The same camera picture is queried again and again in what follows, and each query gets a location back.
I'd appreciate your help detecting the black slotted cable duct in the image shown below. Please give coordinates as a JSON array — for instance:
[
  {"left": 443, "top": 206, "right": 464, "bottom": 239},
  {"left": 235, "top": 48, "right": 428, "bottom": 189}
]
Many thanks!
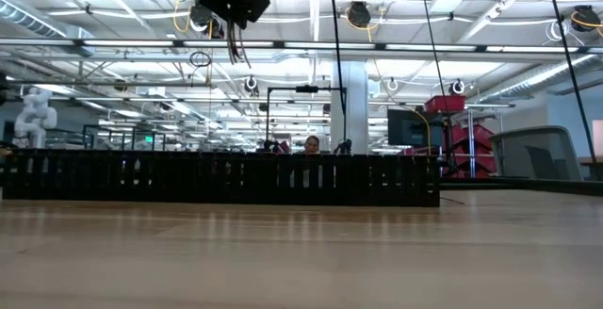
[{"left": 0, "top": 148, "right": 442, "bottom": 208}]

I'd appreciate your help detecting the black aluminium table frame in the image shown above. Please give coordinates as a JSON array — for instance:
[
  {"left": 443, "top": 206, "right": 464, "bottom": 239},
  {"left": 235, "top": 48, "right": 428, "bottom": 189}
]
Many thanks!
[{"left": 439, "top": 175, "right": 603, "bottom": 198}]

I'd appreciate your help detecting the grey office chair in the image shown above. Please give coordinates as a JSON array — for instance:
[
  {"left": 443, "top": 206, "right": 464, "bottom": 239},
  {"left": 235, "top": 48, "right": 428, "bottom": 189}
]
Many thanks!
[{"left": 489, "top": 124, "right": 585, "bottom": 182}]

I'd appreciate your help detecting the red lidded tote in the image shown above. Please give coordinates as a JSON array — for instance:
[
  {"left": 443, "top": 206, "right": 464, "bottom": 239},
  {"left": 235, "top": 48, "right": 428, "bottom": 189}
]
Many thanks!
[{"left": 425, "top": 94, "right": 466, "bottom": 114}]

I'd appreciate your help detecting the silver ceiling air duct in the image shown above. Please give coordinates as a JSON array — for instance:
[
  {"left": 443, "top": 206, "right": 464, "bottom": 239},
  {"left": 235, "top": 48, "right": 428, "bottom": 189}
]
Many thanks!
[
  {"left": 475, "top": 54, "right": 603, "bottom": 106},
  {"left": 0, "top": 0, "right": 95, "bottom": 58}
]

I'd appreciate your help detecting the red cable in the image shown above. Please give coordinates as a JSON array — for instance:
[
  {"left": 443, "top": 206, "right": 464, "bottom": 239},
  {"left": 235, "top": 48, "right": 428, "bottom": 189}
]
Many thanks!
[{"left": 237, "top": 24, "right": 253, "bottom": 70}]

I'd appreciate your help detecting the black gantry frame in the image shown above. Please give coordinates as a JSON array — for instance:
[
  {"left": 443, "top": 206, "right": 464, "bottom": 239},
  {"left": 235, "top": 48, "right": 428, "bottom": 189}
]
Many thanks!
[{"left": 265, "top": 84, "right": 349, "bottom": 155}]

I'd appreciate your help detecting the white building column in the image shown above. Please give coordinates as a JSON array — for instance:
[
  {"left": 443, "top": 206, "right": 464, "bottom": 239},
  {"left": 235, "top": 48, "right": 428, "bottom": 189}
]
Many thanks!
[{"left": 331, "top": 59, "right": 369, "bottom": 155}]

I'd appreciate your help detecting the person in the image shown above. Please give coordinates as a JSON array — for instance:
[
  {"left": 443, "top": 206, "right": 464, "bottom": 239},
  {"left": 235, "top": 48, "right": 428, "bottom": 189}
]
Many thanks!
[{"left": 287, "top": 134, "right": 332, "bottom": 188}]

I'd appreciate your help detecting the red storage bin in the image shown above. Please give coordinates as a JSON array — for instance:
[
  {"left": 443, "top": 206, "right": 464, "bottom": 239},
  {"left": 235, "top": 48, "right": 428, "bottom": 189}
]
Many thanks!
[
  {"left": 449, "top": 122, "right": 496, "bottom": 153},
  {"left": 442, "top": 153, "right": 498, "bottom": 179}
]

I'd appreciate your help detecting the black monitor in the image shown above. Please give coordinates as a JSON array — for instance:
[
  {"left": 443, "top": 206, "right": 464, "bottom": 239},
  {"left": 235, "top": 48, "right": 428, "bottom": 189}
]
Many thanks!
[{"left": 387, "top": 108, "right": 445, "bottom": 148}]

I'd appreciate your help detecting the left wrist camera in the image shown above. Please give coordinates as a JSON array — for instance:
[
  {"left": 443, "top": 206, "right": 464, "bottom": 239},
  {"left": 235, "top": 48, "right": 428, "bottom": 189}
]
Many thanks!
[{"left": 242, "top": 0, "right": 272, "bottom": 24}]

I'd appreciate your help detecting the yellow hanging cable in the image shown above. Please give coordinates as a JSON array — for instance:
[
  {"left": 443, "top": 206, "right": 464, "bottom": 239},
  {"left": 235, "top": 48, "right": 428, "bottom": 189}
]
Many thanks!
[{"left": 404, "top": 105, "right": 433, "bottom": 155}]

